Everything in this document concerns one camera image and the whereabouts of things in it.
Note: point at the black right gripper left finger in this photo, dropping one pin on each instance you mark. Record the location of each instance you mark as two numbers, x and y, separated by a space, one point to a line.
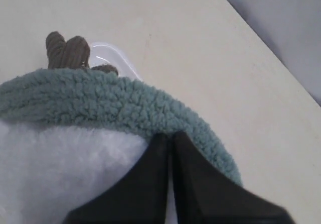
139 197

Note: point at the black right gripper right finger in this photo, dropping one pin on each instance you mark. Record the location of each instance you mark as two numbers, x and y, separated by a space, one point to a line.
204 195

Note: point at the green fleece scarf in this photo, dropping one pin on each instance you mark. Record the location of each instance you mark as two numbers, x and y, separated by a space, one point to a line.
91 98

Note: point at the white plush snowman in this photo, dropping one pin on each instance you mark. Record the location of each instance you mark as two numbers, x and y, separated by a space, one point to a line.
49 170

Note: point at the white rectangular plastic tray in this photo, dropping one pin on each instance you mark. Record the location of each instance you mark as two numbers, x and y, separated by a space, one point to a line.
105 53

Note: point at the white background curtain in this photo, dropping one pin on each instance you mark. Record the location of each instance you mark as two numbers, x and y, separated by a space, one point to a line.
291 29

